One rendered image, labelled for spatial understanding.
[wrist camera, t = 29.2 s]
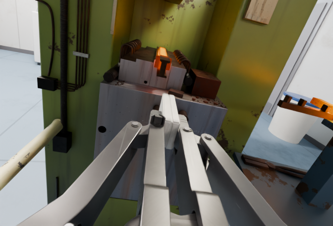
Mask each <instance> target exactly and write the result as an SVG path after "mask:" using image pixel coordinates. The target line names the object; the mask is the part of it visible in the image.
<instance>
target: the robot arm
mask: <svg viewBox="0 0 333 226"><path fill-rule="evenodd" d="M173 146H174V149H173ZM139 148H145V150H144V157H143V165H142V172H141V180H140V188H139V196H138V203H137V211H136V216H135V217H134V218H132V219H131V220H129V221H128V222H127V223H126V224H125V225H124V226H287V225H286V224H285V223H284V222H283V221H282V220H281V219H280V217H279V216H278V215H277V214H276V213H275V211H274V210H273V209H272V208H271V207H270V205H269V204H268V203H267V202H266V200H265V199H264V198H263V197H262V195H261V194H260V193H259V192H258V191H257V189H256V188H255V187H254V186H253V185H252V183H251V182H250V181H249V180H248V178H247V177H246V176H245V175H244V174H243V172H242V171H241V170H240V169H239V168H238V166H237V165H236V164H235V163H234V161H233V160H232V159H231V158H230V157H229V155H228V154H227V153H226V152H225V151H224V149H223V148H222V147H221V146H220V144H219V143H218V142H217V141H216V140H215V138H214V137H213V136H211V135H209V134H202V135H201V136H197V135H195V134H194V132H193V130H192V129H191V128H189V125H188V123H187V119H186V117H185V116H184V115H180V114H178V112H177V107H176V102H175V97H174V95H168V94H165V93H164V94H163V95H162V100H161V104H160V108H159V111H157V110H152V111H151V113H150V118H149V122H148V125H146V126H142V124H141V123H139V122H137V121H130V122H128V123H127V125H126V126H125V127H124V128H123V129H122V130H121V131H120V132H119V133H118V134H117V136H116V137H115V138H114V139H113V140H112V141H111V142H110V143H109V144H108V145H107V146H106V147H105V148H104V149H103V151H102V152H101V153H100V154H99V155H98V156H97V157H96V158H95V159H94V161H93V162H92V163H91V164H90V165H89V166H88V167H87V168H86V169H85V170H84V172H83V173H82V174H81V175H80V176H79V177H78V178H77V179H76V180H75V182H74V183H73V184H72V185H71V186H70V187H69V188H68V189H67V190H66V191H65V193H64V194H63V195H61V196H60V197H58V198H57V199H55V200H54V201H52V202H51V203H49V204H48V205H46V206H45V207H43V208H42V209H40V210H39V211H37V212H36V213H34V214H33V215H31V216H30V217H28V218H27V219H25V220H24V221H22V222H21V223H19V224H18V225H16V226H93V225H94V223H95V221H96V219H97V218H98V216H99V214H100V213H101V211H102V209H103V208H104V206H105V204H106V203H107V201H108V199H109V198H110V196H111V194H112V193H113V191H114V189H115V187H116V186H117V184H118V182H119V181H120V179H121V177H122V176H123V174H124V172H125V171H126V169H127V167H128V166H129V164H130V162H131V160H132V159H133V157H134V155H135V154H136V152H137V149H139ZM165 148H166V149H173V152H172V156H171V157H173V156H174V166H175V176H176V186H177V196H178V206H179V215H178V214H175V213H172V212H171V211H170V202H169V188H168V187H167V186H166V163H165ZM208 156H210V160H209V158H208Z"/></svg>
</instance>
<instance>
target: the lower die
mask: <svg viewBox="0 0 333 226"><path fill-rule="evenodd" d="M158 52H159V47H157V48H152V47H148V46H147V47H146V48H144V47H141V48H139V49H138V50H137V51H136V52H134V54H132V56H131V55H130V52H129V53H128V54H126V55H125V56H124V57H122V58H121V59H120V67H119V74H118V79H119V80H124V81H128V82H133V83H138V84H143V85H147V86H148V85H149V86H152V87H157V88H162V89H166V90H169V89H170V88H173V89H176V90H179V91H180V90H181V87H182V83H183V80H184V77H185V73H186V68H185V66H184V65H183V63H182V64H181V65H180V64H179V62H177V61H178V60H176V58H175V55H174V54H173V52H170V51H168V50H167V49H166V53H167V56H168V57H169V58H171V59H172V61H171V65H170V69H169V70H166V78H162V77H158V76H157V68H156V67H154V66H155V61H156V56H157V55H158ZM145 80H146V81H147V83H146V84H145V83H144V81H145Z"/></svg>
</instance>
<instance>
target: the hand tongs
mask: <svg viewBox="0 0 333 226"><path fill-rule="evenodd" d="M241 157H242V159H243V161H244V164H246V165H249V166H253V167H257V168H261V169H264V170H268V169H269V170H277V171H280V172H283V173H285V174H288V175H291V176H294V177H297V178H301V179H302V178H303V177H304V176H302V175H299V174H295V173H292V172H296V173H300V174H304V175H305V174H306V173H307V172H305V171H301V170H297V169H293V168H288V167H283V166H276V165H273V164H272V163H270V162H265V161H264V160H262V159H258V158H254V157H251V156H247V155H242V156H241ZM289 171H292V172H289Z"/></svg>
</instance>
